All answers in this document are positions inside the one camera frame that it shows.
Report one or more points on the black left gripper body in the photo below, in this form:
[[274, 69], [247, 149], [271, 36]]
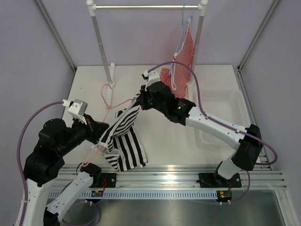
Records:
[[81, 132]]

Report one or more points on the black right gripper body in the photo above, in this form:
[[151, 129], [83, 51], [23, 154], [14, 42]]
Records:
[[151, 102]]

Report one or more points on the black white striped tank top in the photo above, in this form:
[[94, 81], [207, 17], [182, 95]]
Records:
[[120, 146]]

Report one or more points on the pink wire hanger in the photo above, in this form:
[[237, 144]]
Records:
[[99, 148]]

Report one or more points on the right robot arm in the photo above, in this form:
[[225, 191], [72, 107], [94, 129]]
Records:
[[244, 141]]

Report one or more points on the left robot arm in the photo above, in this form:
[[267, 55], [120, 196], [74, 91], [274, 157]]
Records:
[[43, 164]]

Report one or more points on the red white striped tank top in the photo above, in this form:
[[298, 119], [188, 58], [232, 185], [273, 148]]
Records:
[[177, 76]]

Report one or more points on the white metal clothes rack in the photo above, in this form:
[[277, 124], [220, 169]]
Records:
[[139, 38]]

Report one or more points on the white plastic perforated basket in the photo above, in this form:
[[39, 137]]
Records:
[[227, 104]]

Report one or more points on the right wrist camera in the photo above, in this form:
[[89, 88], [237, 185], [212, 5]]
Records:
[[150, 77]]

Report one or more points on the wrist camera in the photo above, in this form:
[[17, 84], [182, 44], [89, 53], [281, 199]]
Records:
[[76, 109], [150, 77]]

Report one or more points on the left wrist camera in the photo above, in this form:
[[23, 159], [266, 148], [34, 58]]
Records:
[[76, 109]]

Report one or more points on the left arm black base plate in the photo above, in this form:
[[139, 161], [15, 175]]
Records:
[[107, 180]]

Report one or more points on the light blue wire hanger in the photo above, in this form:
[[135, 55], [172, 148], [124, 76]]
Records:
[[183, 32]]

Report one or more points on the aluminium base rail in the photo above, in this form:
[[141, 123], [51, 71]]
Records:
[[184, 177]]

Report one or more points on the white slotted cable duct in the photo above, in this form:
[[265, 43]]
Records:
[[150, 195]]

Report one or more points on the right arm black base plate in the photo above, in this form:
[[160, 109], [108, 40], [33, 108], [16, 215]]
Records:
[[210, 180]]

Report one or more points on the aluminium enclosure frame rail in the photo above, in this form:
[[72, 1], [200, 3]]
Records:
[[239, 68]]

